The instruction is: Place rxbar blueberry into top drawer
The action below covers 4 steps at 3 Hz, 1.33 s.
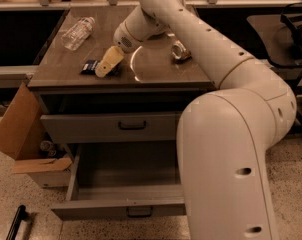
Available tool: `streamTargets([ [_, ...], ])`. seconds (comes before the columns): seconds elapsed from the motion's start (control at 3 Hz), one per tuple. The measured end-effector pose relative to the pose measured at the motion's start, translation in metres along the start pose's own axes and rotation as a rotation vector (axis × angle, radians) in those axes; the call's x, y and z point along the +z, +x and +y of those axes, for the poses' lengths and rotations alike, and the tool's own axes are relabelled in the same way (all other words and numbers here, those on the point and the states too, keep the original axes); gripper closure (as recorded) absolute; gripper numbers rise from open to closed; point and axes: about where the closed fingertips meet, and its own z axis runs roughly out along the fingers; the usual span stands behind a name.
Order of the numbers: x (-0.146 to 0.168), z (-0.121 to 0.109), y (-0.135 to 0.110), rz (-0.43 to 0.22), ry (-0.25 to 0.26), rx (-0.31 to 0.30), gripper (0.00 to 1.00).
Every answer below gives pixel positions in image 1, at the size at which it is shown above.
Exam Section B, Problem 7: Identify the dark blue rxbar wrapper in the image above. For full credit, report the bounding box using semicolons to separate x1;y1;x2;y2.
81;60;119;76

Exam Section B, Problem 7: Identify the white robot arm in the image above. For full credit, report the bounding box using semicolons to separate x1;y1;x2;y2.
96;0;297;240

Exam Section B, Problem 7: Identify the grey drawer cabinet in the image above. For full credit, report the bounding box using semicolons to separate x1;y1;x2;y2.
28;6;213;144

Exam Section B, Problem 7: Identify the closed grey upper drawer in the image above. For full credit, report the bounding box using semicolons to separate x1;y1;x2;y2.
41;112;180;144

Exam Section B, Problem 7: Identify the open grey lower drawer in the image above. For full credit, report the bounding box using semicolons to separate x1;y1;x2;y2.
52;141;186;221

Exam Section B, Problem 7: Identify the clear plastic water bottle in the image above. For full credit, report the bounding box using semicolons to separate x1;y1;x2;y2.
61;17;95;51

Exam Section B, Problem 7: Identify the brown cardboard box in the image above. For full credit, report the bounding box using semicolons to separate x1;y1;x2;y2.
0;83;72;188

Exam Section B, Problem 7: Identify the black office chair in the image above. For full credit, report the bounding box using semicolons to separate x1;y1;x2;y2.
247;2;302;68

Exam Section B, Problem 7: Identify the black pole on floor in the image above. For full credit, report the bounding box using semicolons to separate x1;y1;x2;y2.
6;205;29;240

